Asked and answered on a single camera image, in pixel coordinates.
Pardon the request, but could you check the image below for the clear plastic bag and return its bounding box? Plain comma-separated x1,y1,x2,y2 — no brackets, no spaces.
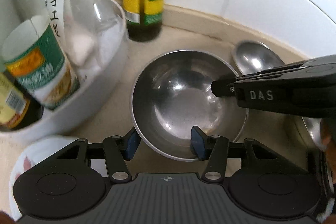
34,0,125,69

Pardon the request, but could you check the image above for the yellow cap vinegar bottle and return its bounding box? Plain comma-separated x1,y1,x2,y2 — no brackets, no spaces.
0,70,45,132

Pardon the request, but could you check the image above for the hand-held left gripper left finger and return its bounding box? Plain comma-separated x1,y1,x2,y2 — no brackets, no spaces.
56,127,142,183

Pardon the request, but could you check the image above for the stainless steel bowl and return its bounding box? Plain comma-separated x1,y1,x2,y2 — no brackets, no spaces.
294,109,326,152
130,49,249,162
231,41,286,76

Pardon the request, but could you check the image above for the person's right hand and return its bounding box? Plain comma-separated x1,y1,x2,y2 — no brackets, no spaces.
320,118,336,184

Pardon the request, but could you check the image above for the white two-tier condiment rack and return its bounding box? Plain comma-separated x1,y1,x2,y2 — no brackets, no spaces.
0,0,130,146

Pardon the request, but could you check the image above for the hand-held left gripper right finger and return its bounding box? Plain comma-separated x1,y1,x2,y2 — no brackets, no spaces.
191,126,280,183

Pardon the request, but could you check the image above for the small white floral plate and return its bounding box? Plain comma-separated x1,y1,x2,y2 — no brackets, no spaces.
9,135,79,219

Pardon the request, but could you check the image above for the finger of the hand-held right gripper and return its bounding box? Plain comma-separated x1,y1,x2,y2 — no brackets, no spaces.
211,59,315,98

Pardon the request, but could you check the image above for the purple green label sauce bottle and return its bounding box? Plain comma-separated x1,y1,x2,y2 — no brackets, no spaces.
0,0,80,111

